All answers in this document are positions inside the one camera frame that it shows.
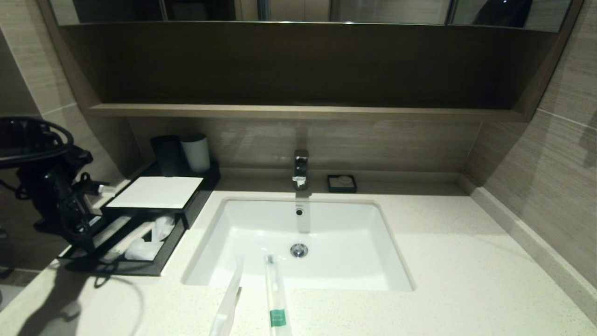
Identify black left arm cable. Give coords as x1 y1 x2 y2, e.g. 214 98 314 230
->
0 117 75 169

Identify brown wooden wall shelf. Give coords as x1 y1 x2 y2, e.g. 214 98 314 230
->
37 21 583 123

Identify wall mirror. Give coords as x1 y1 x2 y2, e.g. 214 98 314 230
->
49 0 574 32

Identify small white sachets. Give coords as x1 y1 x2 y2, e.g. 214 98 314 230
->
125 237 165 261

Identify wrapped toothbrush with green label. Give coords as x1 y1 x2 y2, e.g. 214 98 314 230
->
264 253 293 336

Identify black cup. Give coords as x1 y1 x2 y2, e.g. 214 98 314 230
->
150 135 185 178

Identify black soap dish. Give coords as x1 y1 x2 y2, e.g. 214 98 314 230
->
326 174 358 193

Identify white cup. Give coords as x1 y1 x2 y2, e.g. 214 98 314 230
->
180 134 211 174

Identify white ceramic sink basin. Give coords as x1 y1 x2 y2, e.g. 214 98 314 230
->
182 197 416 292

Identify chrome faucet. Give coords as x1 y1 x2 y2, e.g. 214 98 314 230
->
292 149 310 190

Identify white packet with pink item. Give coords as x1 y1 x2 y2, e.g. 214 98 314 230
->
152 215 177 243

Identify wrapped beige comb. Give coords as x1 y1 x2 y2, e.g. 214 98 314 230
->
110 222 157 263

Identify black tray with sachets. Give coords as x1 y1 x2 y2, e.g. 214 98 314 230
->
57 210 189 277

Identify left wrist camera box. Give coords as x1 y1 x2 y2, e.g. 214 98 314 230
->
84 183 117 215

